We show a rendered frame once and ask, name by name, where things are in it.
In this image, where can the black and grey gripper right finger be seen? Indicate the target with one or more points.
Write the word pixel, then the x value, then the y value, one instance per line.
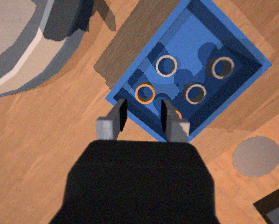
pixel 176 129

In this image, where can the grey round turntable disc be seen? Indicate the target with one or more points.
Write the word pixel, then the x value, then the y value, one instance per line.
pixel 43 34

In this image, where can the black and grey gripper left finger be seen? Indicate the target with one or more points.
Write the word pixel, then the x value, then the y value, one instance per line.
pixel 108 127

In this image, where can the blue crate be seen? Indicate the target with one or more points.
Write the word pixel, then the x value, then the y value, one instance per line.
pixel 202 32

